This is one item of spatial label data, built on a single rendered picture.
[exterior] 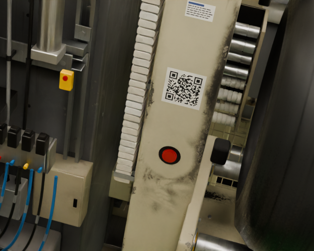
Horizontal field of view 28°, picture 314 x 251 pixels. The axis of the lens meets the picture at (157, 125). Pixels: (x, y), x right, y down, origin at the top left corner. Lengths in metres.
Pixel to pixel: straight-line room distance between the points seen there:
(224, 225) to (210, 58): 0.52
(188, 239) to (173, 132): 0.21
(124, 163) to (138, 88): 0.19
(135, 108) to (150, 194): 0.21
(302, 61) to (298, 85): 0.04
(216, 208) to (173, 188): 0.27
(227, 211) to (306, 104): 0.63
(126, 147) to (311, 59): 0.46
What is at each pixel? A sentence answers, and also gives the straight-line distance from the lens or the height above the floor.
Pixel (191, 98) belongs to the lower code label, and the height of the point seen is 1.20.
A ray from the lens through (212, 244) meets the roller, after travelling 1.31.
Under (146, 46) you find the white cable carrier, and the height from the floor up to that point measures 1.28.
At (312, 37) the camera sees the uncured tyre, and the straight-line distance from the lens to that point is 1.04.
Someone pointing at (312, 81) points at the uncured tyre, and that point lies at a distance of 1.00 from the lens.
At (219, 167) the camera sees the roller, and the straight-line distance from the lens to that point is 1.52.
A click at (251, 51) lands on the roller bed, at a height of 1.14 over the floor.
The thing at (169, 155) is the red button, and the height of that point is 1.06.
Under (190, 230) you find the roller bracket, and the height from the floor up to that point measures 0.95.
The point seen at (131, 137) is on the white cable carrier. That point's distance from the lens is 1.28.
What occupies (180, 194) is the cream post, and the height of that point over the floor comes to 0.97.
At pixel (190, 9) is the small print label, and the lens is 1.11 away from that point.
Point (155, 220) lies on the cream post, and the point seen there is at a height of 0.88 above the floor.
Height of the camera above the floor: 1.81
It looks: 34 degrees down
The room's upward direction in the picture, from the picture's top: 11 degrees clockwise
